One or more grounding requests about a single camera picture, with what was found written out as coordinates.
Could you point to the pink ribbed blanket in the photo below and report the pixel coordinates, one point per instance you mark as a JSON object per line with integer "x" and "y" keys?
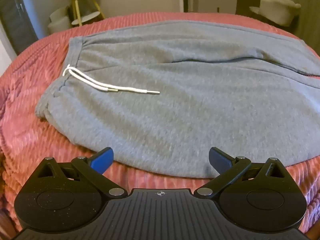
{"x": 30, "y": 120}

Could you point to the gold tiered side table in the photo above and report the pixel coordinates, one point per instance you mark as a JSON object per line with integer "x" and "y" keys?
{"x": 83, "y": 5}

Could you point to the grey cabinet with knob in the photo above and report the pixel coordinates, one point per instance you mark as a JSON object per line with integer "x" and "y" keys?
{"x": 216, "y": 1}

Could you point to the dark door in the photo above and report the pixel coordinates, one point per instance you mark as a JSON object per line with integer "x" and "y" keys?
{"x": 17, "y": 12}

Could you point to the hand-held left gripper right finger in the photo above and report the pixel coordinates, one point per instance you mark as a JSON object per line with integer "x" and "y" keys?
{"x": 220, "y": 158}

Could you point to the white round pouf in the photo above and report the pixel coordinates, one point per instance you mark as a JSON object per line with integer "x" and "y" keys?
{"x": 58, "y": 21}

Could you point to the grey sweat pants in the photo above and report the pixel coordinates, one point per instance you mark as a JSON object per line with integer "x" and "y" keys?
{"x": 180, "y": 100}

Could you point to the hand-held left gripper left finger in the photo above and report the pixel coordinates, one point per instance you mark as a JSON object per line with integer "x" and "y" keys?
{"x": 104, "y": 158}

